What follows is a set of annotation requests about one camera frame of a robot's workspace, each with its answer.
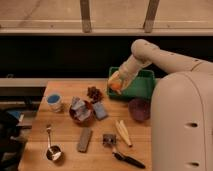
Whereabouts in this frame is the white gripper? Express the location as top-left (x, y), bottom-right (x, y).
top-left (107, 71), bottom-right (135, 94)

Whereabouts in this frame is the yellow red apple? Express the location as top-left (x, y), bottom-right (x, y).
top-left (110, 82), bottom-right (121, 91)

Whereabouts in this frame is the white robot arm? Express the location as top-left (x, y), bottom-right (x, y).
top-left (108, 39), bottom-right (213, 171)

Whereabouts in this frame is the green plastic tray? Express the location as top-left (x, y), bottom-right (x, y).
top-left (107, 70), bottom-right (156, 100)

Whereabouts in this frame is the bunch of dark grapes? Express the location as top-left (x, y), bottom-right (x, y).
top-left (87, 86), bottom-right (103, 103)

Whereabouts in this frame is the purple bowl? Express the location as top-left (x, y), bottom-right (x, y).
top-left (128, 98), bottom-right (150, 122)

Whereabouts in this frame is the blue sponge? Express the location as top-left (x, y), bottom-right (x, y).
top-left (93, 102), bottom-right (108, 120)

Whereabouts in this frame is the corn cob piece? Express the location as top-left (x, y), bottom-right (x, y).
top-left (115, 120), bottom-right (133, 147)

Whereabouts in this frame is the crumpled foil packet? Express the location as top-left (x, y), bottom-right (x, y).
top-left (71, 97), bottom-right (91, 121)

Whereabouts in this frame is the red bowl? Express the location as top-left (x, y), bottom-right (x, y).
top-left (69, 101), bottom-right (95, 126)

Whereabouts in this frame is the white cup blue inside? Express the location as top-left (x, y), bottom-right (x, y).
top-left (46, 93), bottom-right (62, 112)

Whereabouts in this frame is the grey rectangular block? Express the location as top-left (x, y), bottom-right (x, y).
top-left (77, 127), bottom-right (92, 153)

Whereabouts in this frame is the metal measuring cup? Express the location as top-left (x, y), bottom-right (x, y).
top-left (46, 124), bottom-right (62, 162)

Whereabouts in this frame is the black handled peeler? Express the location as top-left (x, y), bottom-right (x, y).
top-left (102, 134), bottom-right (146, 169)

